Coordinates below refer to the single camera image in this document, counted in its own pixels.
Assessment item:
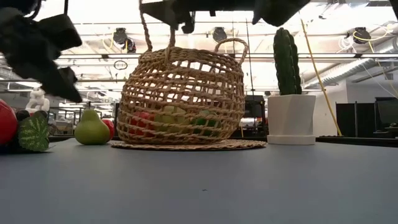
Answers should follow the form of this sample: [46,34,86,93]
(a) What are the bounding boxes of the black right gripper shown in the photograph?
[139,0,312,34]

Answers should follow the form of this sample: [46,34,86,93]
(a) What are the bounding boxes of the black ceiling cord reel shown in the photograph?
[353,27,373,45]
[112,27,137,54]
[213,27,228,44]

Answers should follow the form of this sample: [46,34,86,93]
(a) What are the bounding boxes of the round woven mat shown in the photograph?
[110,139,268,152]

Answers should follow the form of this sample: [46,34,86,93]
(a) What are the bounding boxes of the green cactus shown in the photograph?
[272,27,303,96]

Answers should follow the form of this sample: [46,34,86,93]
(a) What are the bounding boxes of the green pear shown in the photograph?
[73,108,111,146]

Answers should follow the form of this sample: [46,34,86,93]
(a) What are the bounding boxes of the thin black hanging cable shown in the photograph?
[244,18,254,96]

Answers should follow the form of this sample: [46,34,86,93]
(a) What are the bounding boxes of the woven basket with rope handles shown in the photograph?
[116,0,249,146]

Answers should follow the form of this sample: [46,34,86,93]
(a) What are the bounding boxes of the dark grapes with green leaf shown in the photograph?
[0,109,51,154]

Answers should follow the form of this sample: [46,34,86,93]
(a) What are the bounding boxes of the green lime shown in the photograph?
[192,109,221,137]

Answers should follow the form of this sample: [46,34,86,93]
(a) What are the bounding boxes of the black machine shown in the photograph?
[244,95,269,141]

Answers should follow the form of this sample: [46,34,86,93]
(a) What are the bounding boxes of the yellow cable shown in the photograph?
[300,18,343,137]

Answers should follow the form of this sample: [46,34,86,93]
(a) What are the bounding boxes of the white figurine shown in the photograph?
[24,86,50,114]

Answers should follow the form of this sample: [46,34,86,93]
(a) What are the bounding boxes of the dark office partition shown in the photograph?
[335,101,376,138]

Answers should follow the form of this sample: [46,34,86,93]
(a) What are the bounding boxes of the white angular plant pot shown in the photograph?
[266,94,317,146]

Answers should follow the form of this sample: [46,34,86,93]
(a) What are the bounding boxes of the red round fruit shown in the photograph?
[0,99,19,146]

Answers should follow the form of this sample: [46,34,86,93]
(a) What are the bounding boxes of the small red apple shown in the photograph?
[101,118,115,142]

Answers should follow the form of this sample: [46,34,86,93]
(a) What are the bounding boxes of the large red apple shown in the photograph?
[129,111,156,138]

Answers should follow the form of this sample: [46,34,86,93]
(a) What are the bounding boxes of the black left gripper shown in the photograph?
[0,7,83,103]

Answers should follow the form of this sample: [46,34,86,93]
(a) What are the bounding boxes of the dark office monitor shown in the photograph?
[374,96,398,138]

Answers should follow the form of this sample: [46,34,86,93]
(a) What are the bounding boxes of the yellow-green fruit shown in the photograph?
[154,105,187,134]

